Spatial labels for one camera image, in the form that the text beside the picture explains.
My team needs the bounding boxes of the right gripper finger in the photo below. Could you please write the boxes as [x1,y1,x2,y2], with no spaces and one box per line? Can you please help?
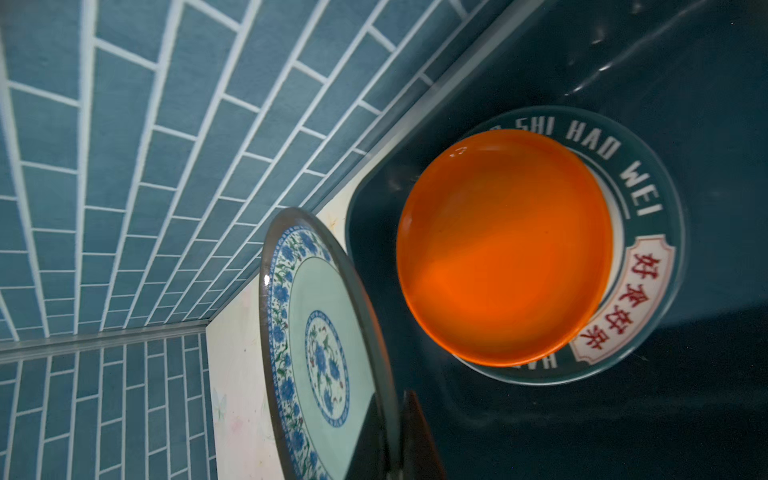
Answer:
[401,390,446,480]

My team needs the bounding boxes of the small blue patterned plate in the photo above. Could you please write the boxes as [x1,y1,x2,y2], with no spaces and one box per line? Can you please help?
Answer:
[258,208,401,479]

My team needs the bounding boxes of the orange plate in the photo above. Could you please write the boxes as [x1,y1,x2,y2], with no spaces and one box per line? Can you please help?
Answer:
[396,129,613,367]

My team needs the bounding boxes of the green rim plate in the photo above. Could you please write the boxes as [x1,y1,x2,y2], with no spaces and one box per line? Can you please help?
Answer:
[468,105,687,386]

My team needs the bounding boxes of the teal plastic bin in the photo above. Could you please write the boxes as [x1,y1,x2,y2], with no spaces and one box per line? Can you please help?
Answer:
[347,1,767,479]

